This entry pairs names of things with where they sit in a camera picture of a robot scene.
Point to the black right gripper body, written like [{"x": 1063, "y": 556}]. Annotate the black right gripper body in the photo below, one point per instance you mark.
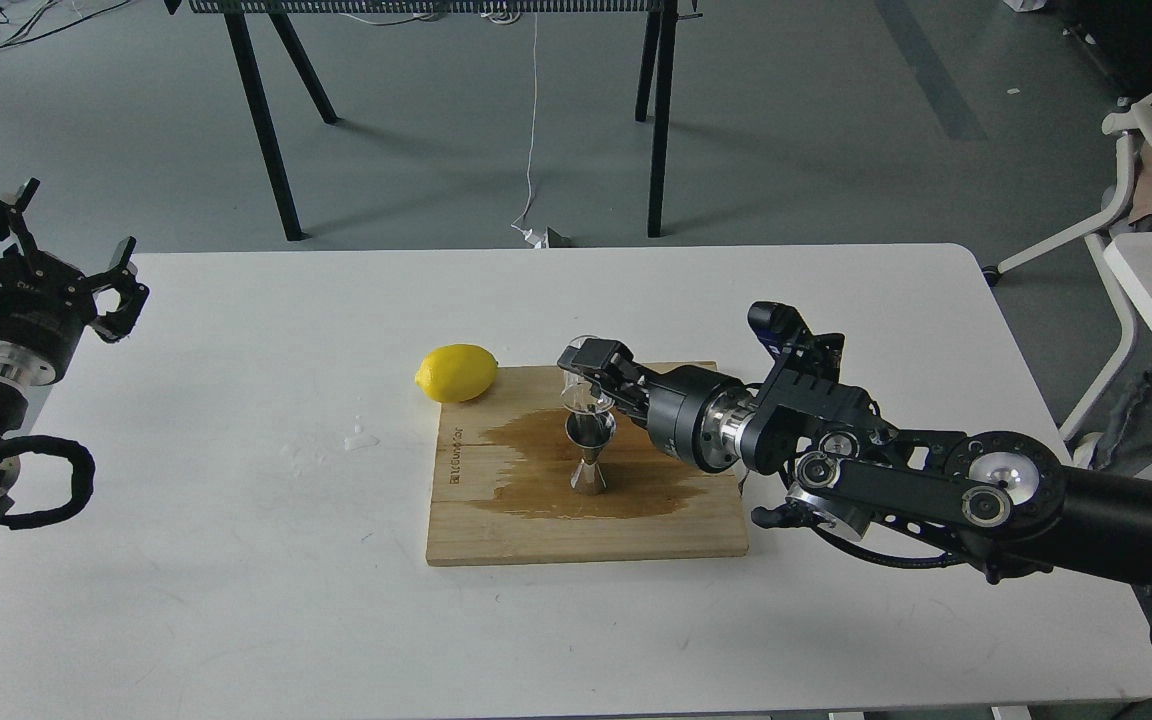
[{"x": 688, "y": 407}]

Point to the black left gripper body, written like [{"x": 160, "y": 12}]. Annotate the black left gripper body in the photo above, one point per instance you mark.
[{"x": 38, "y": 315}]

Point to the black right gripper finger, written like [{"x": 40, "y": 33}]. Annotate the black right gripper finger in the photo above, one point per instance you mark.
[
  {"x": 598, "y": 365},
  {"x": 633, "y": 402}
]

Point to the steel double jigger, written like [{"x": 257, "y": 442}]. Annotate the steel double jigger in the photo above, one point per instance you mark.
[{"x": 590, "y": 433}]

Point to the small clear glass cup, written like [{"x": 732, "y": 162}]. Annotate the small clear glass cup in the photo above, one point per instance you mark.
[{"x": 581, "y": 395}]

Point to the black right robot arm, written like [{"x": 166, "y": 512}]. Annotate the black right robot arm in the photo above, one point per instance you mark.
[{"x": 998, "y": 501}]

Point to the wooden cutting board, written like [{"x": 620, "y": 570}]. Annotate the wooden cutting board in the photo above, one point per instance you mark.
[{"x": 501, "y": 489}]

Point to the yellow lemon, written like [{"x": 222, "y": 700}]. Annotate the yellow lemon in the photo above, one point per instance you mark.
[{"x": 452, "y": 374}]

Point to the black metal frame table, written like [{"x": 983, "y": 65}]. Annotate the black metal frame table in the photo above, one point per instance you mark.
[{"x": 332, "y": 71}]

